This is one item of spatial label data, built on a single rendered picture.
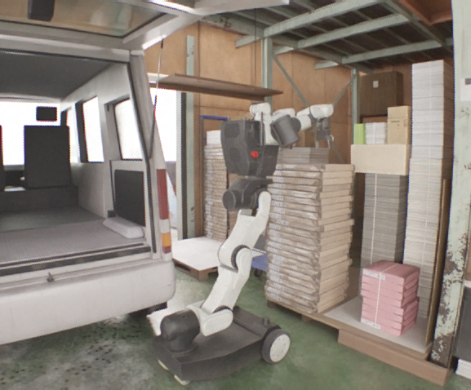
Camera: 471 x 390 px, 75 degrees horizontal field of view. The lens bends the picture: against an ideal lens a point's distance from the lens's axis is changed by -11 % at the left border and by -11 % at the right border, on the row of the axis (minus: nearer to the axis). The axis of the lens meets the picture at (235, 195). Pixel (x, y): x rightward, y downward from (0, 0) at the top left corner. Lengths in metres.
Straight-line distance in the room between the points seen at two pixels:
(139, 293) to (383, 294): 1.43
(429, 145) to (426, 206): 0.39
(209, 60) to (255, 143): 3.05
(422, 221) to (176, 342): 1.67
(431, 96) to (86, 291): 2.32
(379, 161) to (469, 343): 1.27
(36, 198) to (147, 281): 1.98
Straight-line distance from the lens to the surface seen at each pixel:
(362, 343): 2.21
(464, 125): 1.86
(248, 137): 1.79
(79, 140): 3.66
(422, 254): 2.44
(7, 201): 3.65
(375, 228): 2.55
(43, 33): 2.01
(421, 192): 2.39
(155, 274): 2.00
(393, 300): 2.20
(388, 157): 2.47
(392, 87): 6.37
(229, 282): 1.90
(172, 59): 4.46
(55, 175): 3.73
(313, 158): 4.08
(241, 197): 1.83
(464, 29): 1.96
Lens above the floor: 1.16
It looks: 7 degrees down
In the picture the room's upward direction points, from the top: straight up
